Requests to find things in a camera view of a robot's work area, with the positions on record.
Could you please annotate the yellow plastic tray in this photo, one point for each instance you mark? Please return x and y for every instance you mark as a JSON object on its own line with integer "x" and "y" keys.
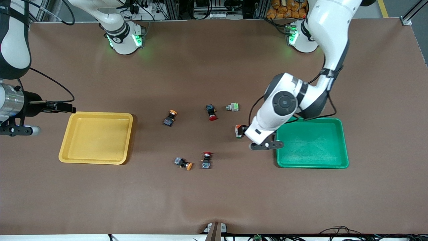
{"x": 97, "y": 139}

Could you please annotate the aluminium profile post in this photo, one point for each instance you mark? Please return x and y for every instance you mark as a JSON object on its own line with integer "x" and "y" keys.
{"x": 406, "y": 20}

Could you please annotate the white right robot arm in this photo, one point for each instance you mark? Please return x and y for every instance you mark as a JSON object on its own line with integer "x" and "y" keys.
{"x": 122, "y": 40}

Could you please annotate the white power strip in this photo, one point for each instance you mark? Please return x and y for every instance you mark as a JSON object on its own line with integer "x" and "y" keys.
{"x": 210, "y": 15}

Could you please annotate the yellow push button silver block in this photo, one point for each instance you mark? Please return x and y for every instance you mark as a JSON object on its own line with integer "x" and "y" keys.
{"x": 180, "y": 162}

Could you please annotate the white button switch orange block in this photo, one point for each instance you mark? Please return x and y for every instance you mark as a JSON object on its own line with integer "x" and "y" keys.
{"x": 238, "y": 133}

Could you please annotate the metal table clamp bracket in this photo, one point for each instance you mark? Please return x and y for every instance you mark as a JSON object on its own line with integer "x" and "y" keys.
{"x": 215, "y": 231}

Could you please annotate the white button switch green block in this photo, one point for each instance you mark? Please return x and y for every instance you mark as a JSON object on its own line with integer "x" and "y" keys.
{"x": 234, "y": 107}

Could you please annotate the green terminal connector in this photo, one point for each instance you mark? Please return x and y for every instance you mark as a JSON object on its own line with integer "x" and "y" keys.
{"x": 257, "y": 238}

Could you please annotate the brown table mat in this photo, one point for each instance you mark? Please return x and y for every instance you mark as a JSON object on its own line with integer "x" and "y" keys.
{"x": 214, "y": 201}

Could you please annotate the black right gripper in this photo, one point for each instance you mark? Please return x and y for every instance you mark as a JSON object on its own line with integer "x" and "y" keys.
{"x": 32, "y": 101}

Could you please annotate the green plastic tray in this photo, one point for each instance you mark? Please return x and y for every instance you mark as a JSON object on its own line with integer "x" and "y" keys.
{"x": 314, "y": 147}

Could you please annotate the red mushroom push button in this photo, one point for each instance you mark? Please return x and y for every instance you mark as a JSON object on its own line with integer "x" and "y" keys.
{"x": 210, "y": 109}
{"x": 206, "y": 164}

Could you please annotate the aluminium profile rack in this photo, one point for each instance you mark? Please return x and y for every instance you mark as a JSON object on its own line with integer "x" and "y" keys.
{"x": 174, "y": 8}

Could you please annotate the pile of orange packets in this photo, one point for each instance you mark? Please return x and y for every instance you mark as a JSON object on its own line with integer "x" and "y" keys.
{"x": 284, "y": 8}

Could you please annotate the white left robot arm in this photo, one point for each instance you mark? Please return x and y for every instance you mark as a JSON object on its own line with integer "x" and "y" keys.
{"x": 331, "y": 33}

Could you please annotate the yellow push button blue block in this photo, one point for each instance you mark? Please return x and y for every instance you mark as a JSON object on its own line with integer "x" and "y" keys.
{"x": 169, "y": 120}

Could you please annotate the aluminium profile frame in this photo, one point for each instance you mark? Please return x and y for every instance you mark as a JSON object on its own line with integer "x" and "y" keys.
{"x": 41, "y": 11}

